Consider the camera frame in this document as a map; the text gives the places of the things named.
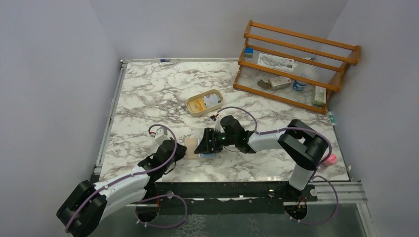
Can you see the clear packet with red label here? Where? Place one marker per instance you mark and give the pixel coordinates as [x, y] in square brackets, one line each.
[277, 62]

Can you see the blue white bottle cap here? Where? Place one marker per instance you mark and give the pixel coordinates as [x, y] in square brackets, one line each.
[299, 85]

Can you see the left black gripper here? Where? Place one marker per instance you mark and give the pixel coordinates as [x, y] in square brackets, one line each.
[180, 152]

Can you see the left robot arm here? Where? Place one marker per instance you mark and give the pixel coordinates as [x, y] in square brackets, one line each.
[90, 203]

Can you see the grey box with red label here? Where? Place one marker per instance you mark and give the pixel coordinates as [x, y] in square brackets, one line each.
[279, 82]

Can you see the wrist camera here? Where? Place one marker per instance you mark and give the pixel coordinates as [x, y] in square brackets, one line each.
[217, 122]
[160, 135]

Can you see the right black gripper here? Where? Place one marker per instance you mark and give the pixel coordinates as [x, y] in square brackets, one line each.
[205, 146]

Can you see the green white small box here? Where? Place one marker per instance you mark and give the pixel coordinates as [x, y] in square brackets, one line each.
[320, 96]

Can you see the white black card in tray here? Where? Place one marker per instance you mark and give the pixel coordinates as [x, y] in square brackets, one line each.
[211, 100]

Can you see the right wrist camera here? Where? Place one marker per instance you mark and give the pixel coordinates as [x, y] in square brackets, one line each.
[217, 122]

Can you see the brown small object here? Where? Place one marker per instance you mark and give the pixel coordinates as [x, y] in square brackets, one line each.
[263, 84]

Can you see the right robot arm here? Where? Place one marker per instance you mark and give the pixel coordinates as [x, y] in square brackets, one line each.
[303, 144]

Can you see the beige oval tray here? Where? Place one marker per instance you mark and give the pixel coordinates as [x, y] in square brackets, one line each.
[200, 96]

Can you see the blue white small box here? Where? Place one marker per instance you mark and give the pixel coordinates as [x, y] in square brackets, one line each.
[248, 52]

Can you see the pink object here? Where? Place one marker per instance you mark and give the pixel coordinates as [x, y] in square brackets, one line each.
[331, 160]

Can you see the wooden shelf rack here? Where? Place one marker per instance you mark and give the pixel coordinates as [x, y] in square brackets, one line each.
[321, 62]

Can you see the orange card in tray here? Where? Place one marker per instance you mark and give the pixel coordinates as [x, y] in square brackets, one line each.
[197, 106]

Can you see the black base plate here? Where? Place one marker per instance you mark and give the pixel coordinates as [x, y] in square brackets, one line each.
[212, 198]

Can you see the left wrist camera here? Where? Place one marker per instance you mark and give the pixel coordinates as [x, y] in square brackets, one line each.
[160, 135]

